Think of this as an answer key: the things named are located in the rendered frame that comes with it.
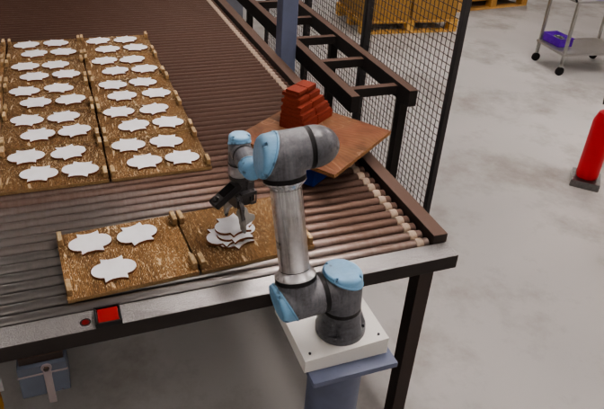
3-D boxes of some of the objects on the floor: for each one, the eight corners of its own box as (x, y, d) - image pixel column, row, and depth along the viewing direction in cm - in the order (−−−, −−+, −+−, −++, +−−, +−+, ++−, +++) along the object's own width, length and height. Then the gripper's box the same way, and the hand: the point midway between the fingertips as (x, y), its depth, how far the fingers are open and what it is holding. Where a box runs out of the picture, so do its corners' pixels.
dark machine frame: (391, 247, 379) (418, 90, 326) (333, 258, 366) (351, 96, 314) (250, 71, 614) (253, -37, 561) (212, 74, 601) (210, -36, 549)
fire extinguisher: (613, 190, 456) (644, 106, 422) (582, 195, 447) (611, 110, 412) (585, 171, 479) (613, 90, 445) (555, 175, 470) (581, 93, 435)
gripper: (265, 182, 209) (263, 231, 219) (238, 159, 221) (237, 208, 231) (244, 189, 204) (243, 239, 215) (217, 165, 216) (217, 214, 227)
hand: (233, 224), depth 221 cm, fingers open, 12 cm apart
